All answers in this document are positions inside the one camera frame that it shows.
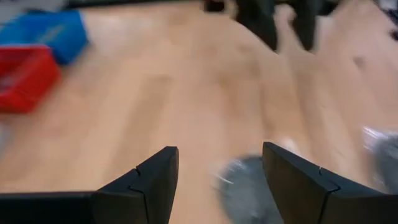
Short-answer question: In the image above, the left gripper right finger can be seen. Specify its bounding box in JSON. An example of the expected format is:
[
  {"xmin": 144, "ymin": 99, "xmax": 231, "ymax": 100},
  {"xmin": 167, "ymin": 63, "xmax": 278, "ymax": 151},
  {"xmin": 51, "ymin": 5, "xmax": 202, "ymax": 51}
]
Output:
[{"xmin": 262, "ymin": 141, "xmax": 398, "ymax": 224}]

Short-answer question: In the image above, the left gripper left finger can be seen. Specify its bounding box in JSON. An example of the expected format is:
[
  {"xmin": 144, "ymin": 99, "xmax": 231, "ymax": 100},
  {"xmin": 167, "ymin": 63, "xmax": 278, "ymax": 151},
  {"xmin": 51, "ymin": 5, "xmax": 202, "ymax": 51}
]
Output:
[{"xmin": 0, "ymin": 146, "xmax": 180, "ymax": 224}]

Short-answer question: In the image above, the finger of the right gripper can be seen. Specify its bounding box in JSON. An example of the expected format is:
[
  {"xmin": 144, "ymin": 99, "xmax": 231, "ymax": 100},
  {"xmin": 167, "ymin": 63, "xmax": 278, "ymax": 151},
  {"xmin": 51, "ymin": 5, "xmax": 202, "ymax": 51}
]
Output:
[
  {"xmin": 291, "ymin": 0, "xmax": 318, "ymax": 52},
  {"xmin": 234, "ymin": 0, "xmax": 279, "ymax": 52}
]

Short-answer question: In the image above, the bagged black round item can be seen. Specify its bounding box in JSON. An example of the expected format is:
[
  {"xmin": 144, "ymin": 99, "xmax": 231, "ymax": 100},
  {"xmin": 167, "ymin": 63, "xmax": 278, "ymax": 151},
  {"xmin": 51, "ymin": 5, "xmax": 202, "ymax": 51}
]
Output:
[
  {"xmin": 362, "ymin": 126, "xmax": 398, "ymax": 194},
  {"xmin": 214, "ymin": 155, "xmax": 285, "ymax": 224}
]

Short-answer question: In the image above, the red plastic basket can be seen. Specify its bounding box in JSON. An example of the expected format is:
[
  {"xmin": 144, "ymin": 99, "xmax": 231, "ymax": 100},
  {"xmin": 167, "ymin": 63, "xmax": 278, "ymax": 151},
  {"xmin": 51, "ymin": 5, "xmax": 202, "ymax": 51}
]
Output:
[{"xmin": 0, "ymin": 44, "xmax": 62, "ymax": 114}]

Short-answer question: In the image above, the blue plastic basket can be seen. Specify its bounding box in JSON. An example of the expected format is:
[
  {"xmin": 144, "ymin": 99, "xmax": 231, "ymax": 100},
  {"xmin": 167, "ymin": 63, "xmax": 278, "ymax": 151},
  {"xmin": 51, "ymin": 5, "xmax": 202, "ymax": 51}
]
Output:
[{"xmin": 0, "ymin": 9, "xmax": 90, "ymax": 65}]

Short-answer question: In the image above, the black table frame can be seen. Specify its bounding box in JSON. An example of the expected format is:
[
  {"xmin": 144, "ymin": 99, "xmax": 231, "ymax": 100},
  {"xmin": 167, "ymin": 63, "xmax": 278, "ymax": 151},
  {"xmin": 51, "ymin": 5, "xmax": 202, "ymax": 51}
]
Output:
[{"xmin": 67, "ymin": 0, "xmax": 398, "ymax": 13}]

